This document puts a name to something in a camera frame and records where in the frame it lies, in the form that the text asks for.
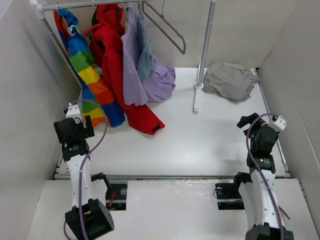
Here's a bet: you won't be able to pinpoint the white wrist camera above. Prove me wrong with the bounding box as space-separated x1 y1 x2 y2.
266 115 287 133
65 104 83 122

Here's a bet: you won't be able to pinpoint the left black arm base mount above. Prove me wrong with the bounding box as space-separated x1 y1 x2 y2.
105 183 128 211

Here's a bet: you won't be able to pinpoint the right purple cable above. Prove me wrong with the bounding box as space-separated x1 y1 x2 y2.
246 113 291 240

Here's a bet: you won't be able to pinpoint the white clothes rack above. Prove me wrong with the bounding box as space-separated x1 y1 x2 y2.
28 0 217 114

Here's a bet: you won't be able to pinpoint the empty grey hanger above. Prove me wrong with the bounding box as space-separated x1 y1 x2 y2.
141 0 187 55

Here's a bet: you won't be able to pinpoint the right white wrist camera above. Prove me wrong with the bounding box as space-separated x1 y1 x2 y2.
266 115 287 133

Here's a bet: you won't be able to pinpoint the aluminium table rail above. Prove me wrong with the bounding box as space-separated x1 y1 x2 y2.
53 172 292 180

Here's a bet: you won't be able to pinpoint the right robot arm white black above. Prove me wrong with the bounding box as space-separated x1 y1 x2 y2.
231 113 294 240

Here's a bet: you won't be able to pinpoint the red jacket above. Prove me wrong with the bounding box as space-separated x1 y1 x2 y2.
84 3 165 136

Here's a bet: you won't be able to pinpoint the grey trousers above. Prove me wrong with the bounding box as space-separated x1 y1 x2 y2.
203 62 260 104

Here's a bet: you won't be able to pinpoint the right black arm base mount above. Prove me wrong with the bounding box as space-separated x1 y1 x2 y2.
213 182 245 211

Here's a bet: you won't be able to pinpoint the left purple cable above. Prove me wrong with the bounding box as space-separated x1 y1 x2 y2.
62 99 109 240

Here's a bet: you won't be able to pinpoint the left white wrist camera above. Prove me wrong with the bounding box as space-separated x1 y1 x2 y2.
65 104 83 122

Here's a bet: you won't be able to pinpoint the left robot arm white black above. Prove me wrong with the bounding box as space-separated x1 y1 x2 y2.
53 116 115 240

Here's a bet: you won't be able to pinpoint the lilac shirt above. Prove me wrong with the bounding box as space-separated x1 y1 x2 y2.
121 2 176 106

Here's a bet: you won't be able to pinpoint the purple cable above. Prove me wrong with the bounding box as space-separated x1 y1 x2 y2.
62 99 109 240
246 113 291 240

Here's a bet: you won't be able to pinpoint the blue denim shorts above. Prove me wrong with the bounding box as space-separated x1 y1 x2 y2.
136 14 157 82

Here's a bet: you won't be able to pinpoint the rainbow striped garment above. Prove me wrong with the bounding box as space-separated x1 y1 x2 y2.
53 9 126 128

